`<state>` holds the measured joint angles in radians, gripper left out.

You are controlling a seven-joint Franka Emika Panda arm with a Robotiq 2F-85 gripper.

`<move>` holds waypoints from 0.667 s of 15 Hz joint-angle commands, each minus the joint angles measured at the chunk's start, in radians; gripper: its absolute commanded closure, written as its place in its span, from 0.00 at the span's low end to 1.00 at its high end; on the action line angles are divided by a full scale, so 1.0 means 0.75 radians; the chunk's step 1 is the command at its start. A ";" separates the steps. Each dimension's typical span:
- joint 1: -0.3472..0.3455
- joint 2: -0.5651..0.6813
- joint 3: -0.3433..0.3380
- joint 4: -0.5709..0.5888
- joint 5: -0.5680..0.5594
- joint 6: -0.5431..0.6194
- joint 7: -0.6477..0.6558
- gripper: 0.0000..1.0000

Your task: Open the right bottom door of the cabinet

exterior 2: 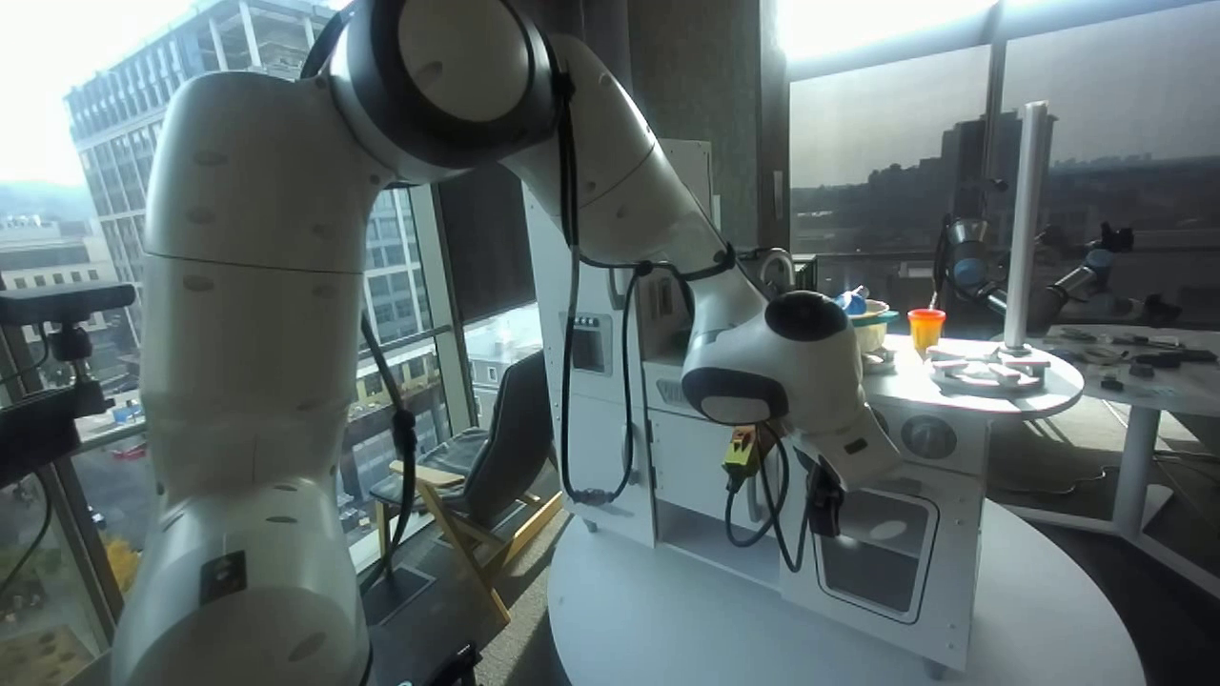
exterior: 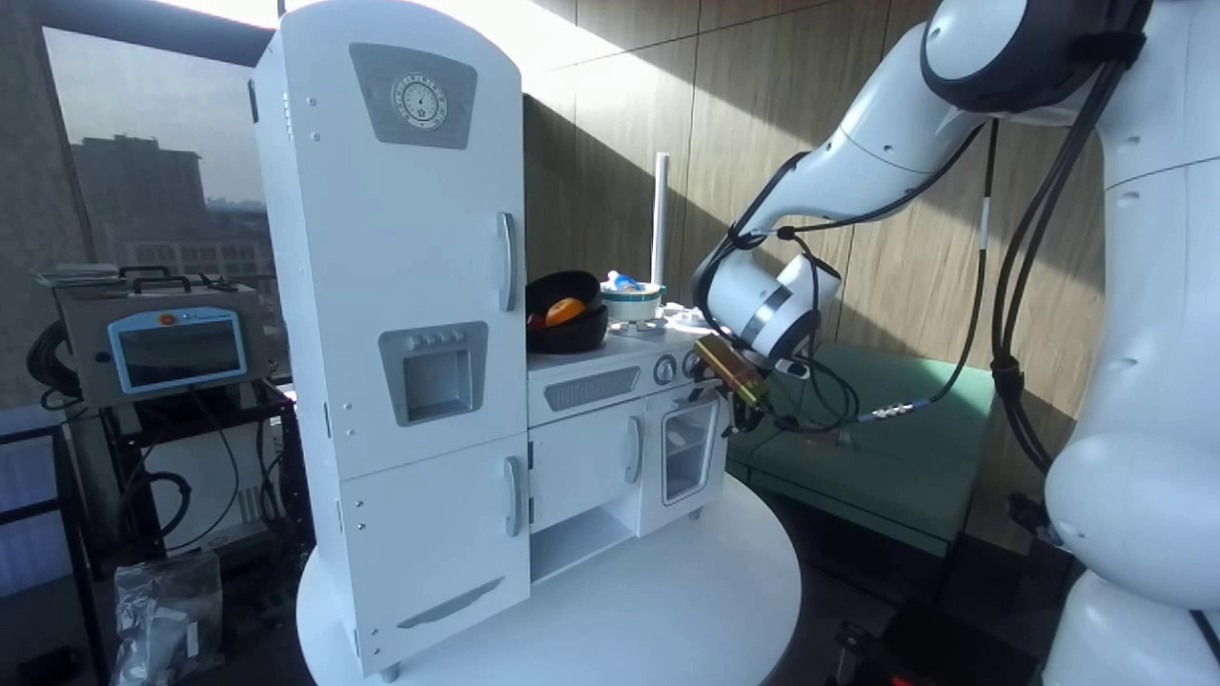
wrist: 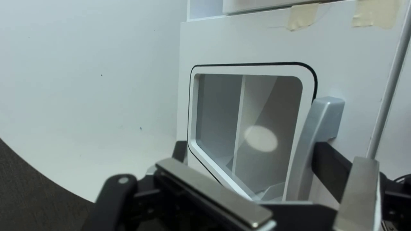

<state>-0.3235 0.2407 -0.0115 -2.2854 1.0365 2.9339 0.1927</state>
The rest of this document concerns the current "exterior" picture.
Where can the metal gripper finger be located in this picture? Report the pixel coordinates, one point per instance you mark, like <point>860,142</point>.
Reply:
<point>732,367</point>

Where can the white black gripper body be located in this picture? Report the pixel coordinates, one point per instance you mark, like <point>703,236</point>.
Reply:
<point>764,309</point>

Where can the cabinet door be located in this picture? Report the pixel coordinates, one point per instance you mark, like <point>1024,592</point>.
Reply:
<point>690,450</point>

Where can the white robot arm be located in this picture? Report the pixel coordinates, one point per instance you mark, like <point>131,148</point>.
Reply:
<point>1138,488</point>

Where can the white toy fridge cabinet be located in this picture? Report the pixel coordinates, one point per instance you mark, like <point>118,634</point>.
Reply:
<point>391,142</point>

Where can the white blue cup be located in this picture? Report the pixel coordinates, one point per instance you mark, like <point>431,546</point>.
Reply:
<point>630,300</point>

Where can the white toy kitchen counter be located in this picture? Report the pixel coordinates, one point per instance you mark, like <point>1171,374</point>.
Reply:
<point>595,444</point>

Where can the white vertical tube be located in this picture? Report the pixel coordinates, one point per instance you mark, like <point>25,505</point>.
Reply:
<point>662,174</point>

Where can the green padded mat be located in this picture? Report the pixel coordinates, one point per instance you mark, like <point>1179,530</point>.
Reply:
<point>880,440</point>

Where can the white round table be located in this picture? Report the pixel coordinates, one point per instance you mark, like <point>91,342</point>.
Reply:
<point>710,600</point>

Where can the black metal rack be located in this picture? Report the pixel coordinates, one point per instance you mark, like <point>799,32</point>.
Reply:
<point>171,478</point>

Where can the grey machine with blue screen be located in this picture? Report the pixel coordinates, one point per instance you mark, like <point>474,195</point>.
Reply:
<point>143,332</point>

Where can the clear plastic bag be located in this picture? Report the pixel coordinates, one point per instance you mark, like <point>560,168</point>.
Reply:
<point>166,620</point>

